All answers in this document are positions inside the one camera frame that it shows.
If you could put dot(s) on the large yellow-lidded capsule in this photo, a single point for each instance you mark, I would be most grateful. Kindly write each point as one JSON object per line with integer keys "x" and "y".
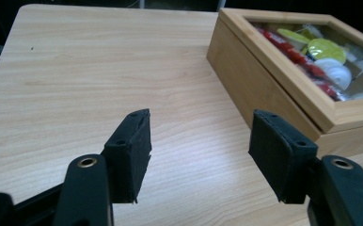
{"x": 326, "y": 50}

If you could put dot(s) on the wooden box with glass lid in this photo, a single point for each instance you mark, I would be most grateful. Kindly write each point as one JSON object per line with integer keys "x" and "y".
{"x": 248, "y": 72}

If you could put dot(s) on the small yellow-lidded capsule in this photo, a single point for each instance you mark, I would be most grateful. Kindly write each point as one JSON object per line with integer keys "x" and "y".
{"x": 292, "y": 36}

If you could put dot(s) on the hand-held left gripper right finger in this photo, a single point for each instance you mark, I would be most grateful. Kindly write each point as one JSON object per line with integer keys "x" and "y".
{"x": 280, "y": 157}

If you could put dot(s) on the red packet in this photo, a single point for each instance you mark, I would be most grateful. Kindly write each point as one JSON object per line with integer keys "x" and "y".
{"x": 295, "y": 55}

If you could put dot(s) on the metal stand pole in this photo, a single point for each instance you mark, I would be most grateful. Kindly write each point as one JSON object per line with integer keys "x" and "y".
{"x": 221, "y": 3}
{"x": 142, "y": 3}

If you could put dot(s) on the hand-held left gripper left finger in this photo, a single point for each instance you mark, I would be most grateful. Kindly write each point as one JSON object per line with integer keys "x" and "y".
{"x": 129, "y": 166}

